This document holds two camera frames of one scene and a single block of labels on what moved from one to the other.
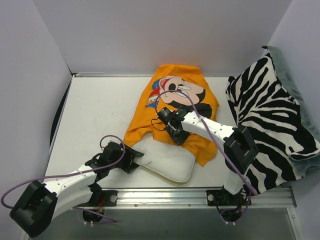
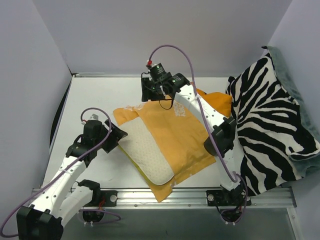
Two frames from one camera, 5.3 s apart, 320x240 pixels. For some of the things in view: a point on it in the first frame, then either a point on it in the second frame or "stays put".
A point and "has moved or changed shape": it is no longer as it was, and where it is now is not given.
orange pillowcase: x=176 y=86 has moved or changed shape
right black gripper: x=178 y=136 to x=147 y=90
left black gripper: x=128 y=161 to x=116 y=136
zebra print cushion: x=273 y=118 stays put
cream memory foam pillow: x=174 y=162 to x=140 y=146
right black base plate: x=222 y=197 stays put
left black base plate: x=110 y=197 stays put
